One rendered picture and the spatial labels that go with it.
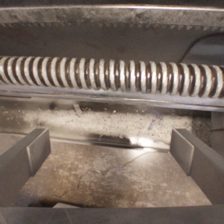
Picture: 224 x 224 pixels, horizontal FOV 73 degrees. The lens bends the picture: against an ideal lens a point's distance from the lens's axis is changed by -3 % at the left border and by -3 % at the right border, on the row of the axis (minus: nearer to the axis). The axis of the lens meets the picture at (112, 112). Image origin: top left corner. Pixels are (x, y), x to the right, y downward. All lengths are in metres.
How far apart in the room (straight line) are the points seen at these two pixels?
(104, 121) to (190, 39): 0.34
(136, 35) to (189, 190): 0.87
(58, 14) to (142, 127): 0.39
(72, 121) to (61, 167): 0.50
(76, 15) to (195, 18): 0.13
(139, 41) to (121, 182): 0.78
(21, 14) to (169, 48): 0.21
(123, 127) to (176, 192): 0.58
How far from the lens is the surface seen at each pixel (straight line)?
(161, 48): 0.29
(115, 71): 0.19
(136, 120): 0.50
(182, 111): 0.54
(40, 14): 0.23
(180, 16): 0.20
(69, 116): 0.54
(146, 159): 0.92
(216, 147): 0.39
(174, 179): 0.96
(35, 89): 0.29
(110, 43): 0.28
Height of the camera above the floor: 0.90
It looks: 79 degrees down
